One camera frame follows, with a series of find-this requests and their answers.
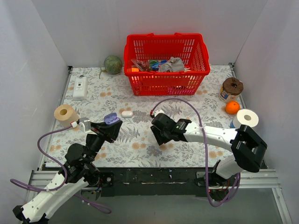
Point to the green melon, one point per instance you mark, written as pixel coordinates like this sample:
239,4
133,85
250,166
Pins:
113,64

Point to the orange fruit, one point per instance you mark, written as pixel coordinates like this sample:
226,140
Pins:
232,107

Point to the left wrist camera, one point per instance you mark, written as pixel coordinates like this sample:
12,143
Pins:
83,124

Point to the red plastic shopping basket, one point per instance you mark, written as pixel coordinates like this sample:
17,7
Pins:
144,53

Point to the purple earbud charging case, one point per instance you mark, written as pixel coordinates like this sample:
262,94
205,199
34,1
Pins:
111,118

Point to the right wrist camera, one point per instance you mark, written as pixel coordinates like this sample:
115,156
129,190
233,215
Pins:
154,113

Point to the brown lidded jar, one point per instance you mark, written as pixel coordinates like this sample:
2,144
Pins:
230,89

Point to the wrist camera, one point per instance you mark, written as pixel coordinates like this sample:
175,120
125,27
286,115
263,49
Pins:
83,124
154,113

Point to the floral patterned table mat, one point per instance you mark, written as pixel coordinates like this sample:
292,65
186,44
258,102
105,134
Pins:
136,145

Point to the white toilet paper roll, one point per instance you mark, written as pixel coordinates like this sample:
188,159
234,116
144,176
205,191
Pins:
246,117

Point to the white rectangular device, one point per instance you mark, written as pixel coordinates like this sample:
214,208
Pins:
80,88

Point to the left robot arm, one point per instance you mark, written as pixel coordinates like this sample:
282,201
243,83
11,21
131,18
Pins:
75,174

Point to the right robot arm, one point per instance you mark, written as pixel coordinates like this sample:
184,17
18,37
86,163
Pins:
247,147

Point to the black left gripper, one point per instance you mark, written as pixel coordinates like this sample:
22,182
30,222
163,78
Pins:
104,133

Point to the beige paper roll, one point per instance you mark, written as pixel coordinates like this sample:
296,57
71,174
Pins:
65,115

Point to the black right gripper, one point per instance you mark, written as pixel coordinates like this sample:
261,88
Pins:
162,130

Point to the crumpled grey bag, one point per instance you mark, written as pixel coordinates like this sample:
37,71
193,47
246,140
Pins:
174,64

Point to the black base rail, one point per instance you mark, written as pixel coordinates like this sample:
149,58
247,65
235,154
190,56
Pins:
149,182

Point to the white earbud charging case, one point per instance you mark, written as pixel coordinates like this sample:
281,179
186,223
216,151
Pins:
127,114

